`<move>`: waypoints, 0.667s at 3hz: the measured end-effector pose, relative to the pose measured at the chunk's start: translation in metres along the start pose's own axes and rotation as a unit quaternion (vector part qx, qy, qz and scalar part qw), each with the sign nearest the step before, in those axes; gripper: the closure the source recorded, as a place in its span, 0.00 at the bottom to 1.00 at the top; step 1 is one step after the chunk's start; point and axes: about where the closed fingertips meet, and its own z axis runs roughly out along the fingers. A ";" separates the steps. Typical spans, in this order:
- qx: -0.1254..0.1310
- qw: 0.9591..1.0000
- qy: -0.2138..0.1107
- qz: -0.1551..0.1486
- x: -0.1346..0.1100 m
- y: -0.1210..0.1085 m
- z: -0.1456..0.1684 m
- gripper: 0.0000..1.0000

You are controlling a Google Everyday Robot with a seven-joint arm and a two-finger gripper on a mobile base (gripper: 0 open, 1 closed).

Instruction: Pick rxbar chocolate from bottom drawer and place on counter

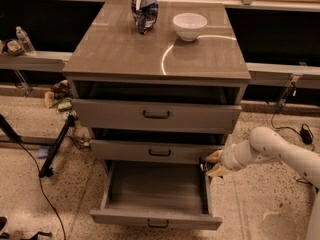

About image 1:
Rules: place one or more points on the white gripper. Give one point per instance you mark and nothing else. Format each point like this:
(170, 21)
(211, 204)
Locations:
(229, 158)

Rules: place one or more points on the black rxbar chocolate bar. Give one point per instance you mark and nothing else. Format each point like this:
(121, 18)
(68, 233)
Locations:
(206, 167)

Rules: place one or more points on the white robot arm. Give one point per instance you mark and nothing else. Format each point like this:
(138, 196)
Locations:
(264, 145)

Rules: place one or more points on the grey bottom drawer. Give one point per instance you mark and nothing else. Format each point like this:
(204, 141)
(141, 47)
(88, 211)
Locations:
(156, 195)

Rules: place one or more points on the grey drawer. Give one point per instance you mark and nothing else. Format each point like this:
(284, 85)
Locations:
(151, 152)
(149, 116)
(156, 195)

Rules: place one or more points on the grey drawer cabinet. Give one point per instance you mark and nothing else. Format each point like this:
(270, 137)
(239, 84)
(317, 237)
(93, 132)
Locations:
(114, 62)

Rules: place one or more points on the grey top drawer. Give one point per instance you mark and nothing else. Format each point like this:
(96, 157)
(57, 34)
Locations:
(149, 116)

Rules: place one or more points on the grey middle drawer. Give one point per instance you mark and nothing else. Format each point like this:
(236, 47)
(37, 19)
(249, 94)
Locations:
(151, 152)

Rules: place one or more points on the black power adapter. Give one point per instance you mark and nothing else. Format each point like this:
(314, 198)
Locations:
(306, 134)

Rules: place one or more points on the white bowl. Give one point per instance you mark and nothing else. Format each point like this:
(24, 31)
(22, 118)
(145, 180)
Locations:
(189, 26)

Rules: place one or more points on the blue chip bag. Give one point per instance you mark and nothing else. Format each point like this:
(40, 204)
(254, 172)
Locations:
(145, 14)

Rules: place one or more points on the pile of snack packages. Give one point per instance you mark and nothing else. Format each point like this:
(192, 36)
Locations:
(59, 97)

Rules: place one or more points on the black tripod leg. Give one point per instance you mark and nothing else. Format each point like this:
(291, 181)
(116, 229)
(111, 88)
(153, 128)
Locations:
(46, 171)

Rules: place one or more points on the clear water bottle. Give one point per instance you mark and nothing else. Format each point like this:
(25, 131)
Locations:
(25, 42)

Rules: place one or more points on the small basket with items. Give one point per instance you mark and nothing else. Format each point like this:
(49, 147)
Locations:
(10, 47)

